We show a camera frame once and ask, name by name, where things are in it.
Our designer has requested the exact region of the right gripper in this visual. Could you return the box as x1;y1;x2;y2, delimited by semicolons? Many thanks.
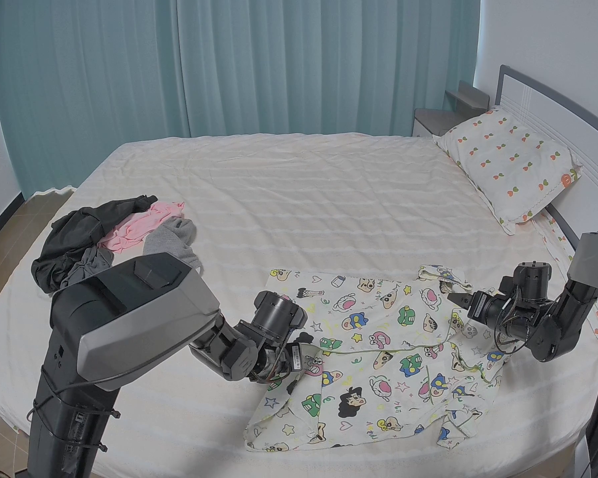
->
470;290;505;325

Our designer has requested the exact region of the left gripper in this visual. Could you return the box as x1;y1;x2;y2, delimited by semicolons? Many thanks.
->
259;342;307;383

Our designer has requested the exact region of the white printed pyjama top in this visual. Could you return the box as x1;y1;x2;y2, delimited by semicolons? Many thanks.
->
244;264;511;453

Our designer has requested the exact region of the white printed pillow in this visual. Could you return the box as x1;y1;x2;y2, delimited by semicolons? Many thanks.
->
433;107;583;236

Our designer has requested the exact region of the grey and white sweater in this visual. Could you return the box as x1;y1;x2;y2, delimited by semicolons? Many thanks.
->
144;217;205;274

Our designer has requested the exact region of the bed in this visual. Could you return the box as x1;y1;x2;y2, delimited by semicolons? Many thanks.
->
0;65;598;478

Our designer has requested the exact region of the grey topped bedside table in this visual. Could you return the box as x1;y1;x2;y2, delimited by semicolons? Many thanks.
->
413;80;489;138

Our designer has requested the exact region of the pink garment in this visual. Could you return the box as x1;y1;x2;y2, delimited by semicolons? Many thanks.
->
99;199;186;255

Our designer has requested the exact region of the black garment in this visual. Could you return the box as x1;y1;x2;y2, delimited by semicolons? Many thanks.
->
31;195;158;295

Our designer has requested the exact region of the blue-green curtain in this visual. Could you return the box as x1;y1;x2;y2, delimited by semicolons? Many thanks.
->
177;0;484;138
0;0;190;200

